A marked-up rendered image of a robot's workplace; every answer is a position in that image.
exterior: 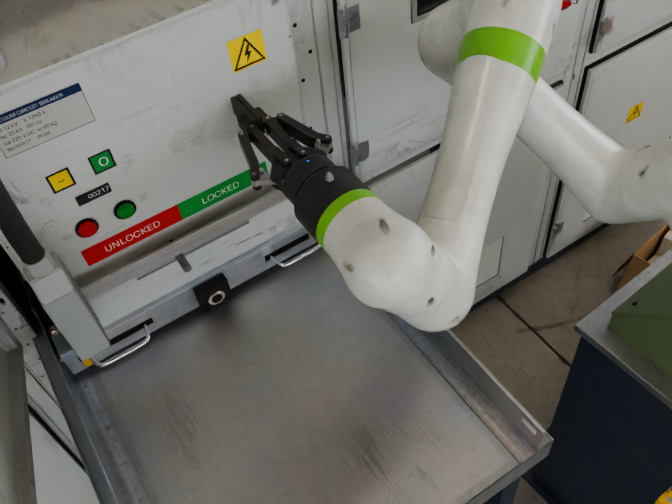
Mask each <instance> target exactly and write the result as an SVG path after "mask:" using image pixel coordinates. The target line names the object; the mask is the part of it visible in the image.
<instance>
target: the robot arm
mask: <svg viewBox="0 0 672 504"><path fill-rule="evenodd" d="M562 1H563V0H449V1H447V2H445V3H443V4H441V5H439V6H438V7H436V8H435V9H433V10H432V11H431V12H430V13H429V14H428V15H427V17H426V18H425V20H424V21H423V23H422V25H421V27H420V30H419V34H418V51H419V55H420V58H421V60H422V62H423V64H424V65H425V66H426V68H427V69H428V70H429V71H430V72H432V73H433V74H434V75H436V76H437V77H439V78H441V79H442V80H444V81H445V82H447V83H448V84H450V85H451V86H452V89H451V94H450V100H449V105H448V111H447V116H446V121H445V126H444V131H443V135H442V139H441V144H440V148H439V152H438V156H437V159H436V163H435V167H434V170H433V174H432V177H431V181H430V184H429V187H428V190H427V193H426V196H425V199H424V202H423V205H422V208H421V211H420V214H419V217H418V219H417V222H416V223H414V222H412V221H411V220H409V219H407V218H405V217H403V216H401V215H399V214H398V213H396V212H395V211H393V210H392V209H391V208H389V207H388V206H387V205H386V204H385V203H384V202H382V201H381V200H380V199H379V198H378V197H377V196H376V195H375V194H374V193H373V192H372V191H371V190H370V189H369V188H368V187H367V186H366V185H365V184H364V183H363V182H362V181H361V180H360V179H359V178H358V177H357V176H356V175H355V174H354V173H352V172H351V171H350V170H349V169H348V168H346V167H344V166H336V165H335V164H334V163H333V162H332V161H331V160H330V159H329V158H327V154H330V153H332V152H333V144H332V137H331V136H330V135H327V134H322V133H318V132H316V131H314V130H312V129H311V128H309V127H307V126H305V125H304V124H302V123H300V122H298V121H296V120H295V119H293V118H291V117H289V116H288V115H286V114H284V113H278V114H277V117H271V116H268V115H267V114H266V113H265V112H264V111H263V110H262V109H261V108H260V107H256V108H253V107H252V106H251V105H250V103H249V102H248V101H247V100H246V99H245V98H244V97H243V96H242V95H241V94H238V95H236V97H235V96H233V97H231V98H230V100H231V104H232V108H233V112H234V114H235V115H236V116H237V121H238V125H239V127H240V128H241V129H242V131H241V132H239V133H238V138H239V142H240V146H241V149H242V151H243V154H244V156H245V159H246V161H247V163H248V166H249V168H250V179H251V183H252V187H253V189H254V190H256V191H258V190H260V189H261V188H262V185H272V186H273V187H274V188H275V189H278V190H280V191H282V192H283V193H284V195H285V196H286V197H287V198H288V200H289V201H290V202H291V203H292V204H293V205H294V213H295V216H296V218H297V219H298V221H299V222H300V223H301V224H302V225H303V226H304V227H305V229H306V230H307V231H308V232H309V233H310V234H311V235H312V237H313V238H314V239H315V240H316V241H317V242H318V243H319V245H320V246H321V247H322V248H323V249H324V250H325V251H326V252H327V254H328V255H329V256H330V257H331V259H332V260H333V261H334V263H335V264H336V266H337V267H338V269H339V271H340V273H341V275H342V277H343V279H344V281H345V283H346V285H347V287H348V288H349V290H350V291H351V292H352V294H353V295H354V296H355V297H356V298H357V299H359V300H360V301H361V302H363V303H364V304H366V305H368V306H370V307H373V308H377V309H380V310H384V311H387V312H391V313H393V314H396V315H397V316H399V317H400V318H402V319H403V320H404V321H406V322H407V323H408V324H410V325H411V326H413V327H415V328H417V329H419V330H423V331H427V332H439V331H444V330H447V329H450V328H452V327H454V326H456V325H457V324H459V323H460V322H461V321H462V320H463V319H464V318H465V317H466V315H467V314H468V313H469V311H470V309H471V307H472V304H473V301H474V295H475V288H476V281H477V274H478V268H479V263H480V258H481V252H482V248H483V243H484V238H485V234H486V229H487V225H488V221H489V217H490V213H491V209H492V206H493V202H494V198H495V195H496V192H497V188H498V185H499V182H500V179H501V175H502V172H503V169H504V166H505V163H506V161H507V158H508V155H509V152H510V149H511V147H512V144H513V141H514V139H515V136H516V137H518V138H519V139H520V140H521V141H522V142H523V143H524V144H525V145H526V146H527V147H528V148H529V149H531V150H532V151H533V152H534V153H535V154H536V155H537V156H538V157H539V158H540V159H541V160H542V161H543V162H544V163H545V164H546V165H547V166H548V167H549V168H550V169H551V171H552V172H553V173H554V174H555V175H556V176H557V177H558V178H559V179H560V180H561V181H562V182H563V184H564V185H565V186H566V187H567V188H568V189H569V190H570V192H571V193H572V194H573V195H574V196H575V198H576V199H577V200H578V201H579V203H580V204H581V205H582V206H583V208H584V209H585V210H586V211H587V213H588V214H589V215H591V216H592V217H593V218H595V219H597V220H598V221H601V222H604V223H607V224H626V223H637V222H648V221H658V220H664V221H666V222H667V223H668V225H669V227H670V229H671V232H672V138H670V139H667V140H663V141H659V142H656V143H652V144H648V145H645V146H640V147H636V148H631V149H627V148H624V147H622V146H621V145H619V144H618V143H617V142H615V141H614V140H613V139H611V138H610V137H609V136H607V135H606V134H605V133H603V132H602V131H601V130H599V129H598V128H597V127H596V126H594V125H593V124H592V123H591V122H589V121H588V120H587V119H586V118H585V117H583V116H582V115H581V114H580V113H579V112H578V111H576V110H575V109H574V108H573V107H572V106H571V105H570V104H569V103H567V102H566V101H565V100H564V99H563V98H562V97H561V96H560V95H559V94H558V93H557V92H556V91H555V90H554V89H553V88H551V87H550V86H549V85H548V84H547V83H546V82H545V81H544V80H543V79H542V78H541V77H540V73H541V70H542V67H543V64H544V61H545V59H546V56H547V53H548V50H549V47H550V44H551V41H552V38H553V34H554V31H555V28H556V25H557V21H558V18H559V15H560V11H561V7H562ZM265 130H266V132H265ZM265 133H266V134H267V137H268V135H269V136H270V137H271V138H272V139H273V140H274V141H275V142H276V144H277V145H278V146H279V147H280V148H281V149H282V150H283V151H282V150H281V149H280V148H279V147H278V146H275V145H274V144H273V143H272V142H271V141H270V140H269V139H268V138H267V137H266V136H265V135H264V134H265ZM291 137H292V138H291ZM296 140H297V141H299V142H301V143H302V144H304V145H306V146H308V147H305V146H301V145H300V144H299V143H298V142H297V141H296ZM251 142H252V143H253V144H254V145H255V146H256V148H257V149H258V150H259V151H260V152H261V153H262V154H263V155H264V156H265V157H266V158H267V159H268V160H269V161H270V162H271V164H272V166H271V173H270V175H268V174H267V173H266V171H265V170H263V168H260V165H259V162H258V159H257V157H256V155H255V152H254V150H253V148H252V145H251Z"/></svg>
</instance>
